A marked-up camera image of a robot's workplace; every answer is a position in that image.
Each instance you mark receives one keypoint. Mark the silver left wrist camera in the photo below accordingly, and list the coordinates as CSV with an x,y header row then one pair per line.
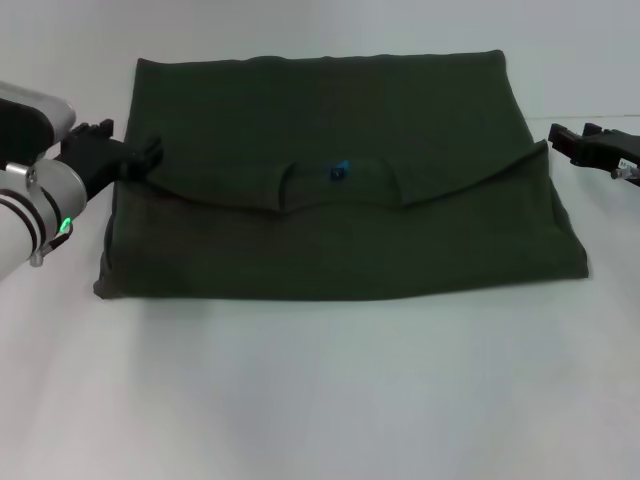
x,y
25,125

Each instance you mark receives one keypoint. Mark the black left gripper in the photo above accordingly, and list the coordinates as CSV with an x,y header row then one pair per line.
x,y
95,162

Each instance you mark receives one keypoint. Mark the dark green printed t-shirt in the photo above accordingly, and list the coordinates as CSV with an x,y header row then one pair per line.
x,y
325,235

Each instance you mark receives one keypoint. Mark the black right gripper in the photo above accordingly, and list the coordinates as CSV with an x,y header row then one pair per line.
x,y
612,150

